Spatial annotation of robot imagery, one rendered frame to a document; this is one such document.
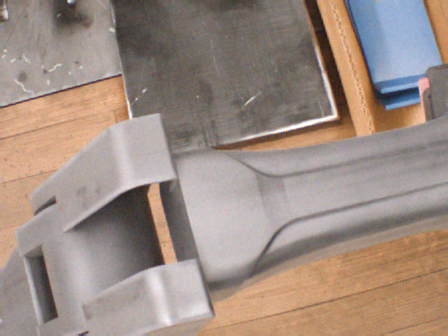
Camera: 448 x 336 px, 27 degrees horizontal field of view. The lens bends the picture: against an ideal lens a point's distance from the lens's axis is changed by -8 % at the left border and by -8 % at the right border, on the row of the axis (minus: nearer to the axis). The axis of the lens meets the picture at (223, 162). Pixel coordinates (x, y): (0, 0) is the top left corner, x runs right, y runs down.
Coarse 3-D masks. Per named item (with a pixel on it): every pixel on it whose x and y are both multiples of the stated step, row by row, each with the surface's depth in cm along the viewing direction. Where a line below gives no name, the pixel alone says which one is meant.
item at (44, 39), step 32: (32, 0) 87; (64, 0) 87; (96, 0) 87; (0, 32) 86; (32, 32) 86; (64, 32) 86; (96, 32) 86; (0, 64) 86; (32, 64) 85; (64, 64) 85; (96, 64) 85; (0, 96) 85; (32, 96) 85
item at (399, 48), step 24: (360, 0) 84; (384, 0) 84; (408, 0) 84; (360, 24) 83; (384, 24) 83; (408, 24) 83; (384, 48) 83; (408, 48) 83; (432, 48) 83; (384, 72) 82; (408, 72) 82
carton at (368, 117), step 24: (336, 0) 85; (432, 0) 85; (336, 24) 78; (432, 24) 84; (336, 48) 81; (360, 72) 83; (360, 96) 76; (360, 120) 78; (384, 120) 82; (408, 120) 82
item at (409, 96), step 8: (344, 0) 85; (352, 16) 84; (352, 24) 84; (360, 48) 84; (368, 72) 83; (408, 88) 82; (416, 88) 82; (376, 96) 82; (384, 96) 82; (392, 96) 82; (400, 96) 81; (408, 96) 81; (416, 96) 80; (384, 104) 80; (392, 104) 79; (400, 104) 79; (408, 104) 79
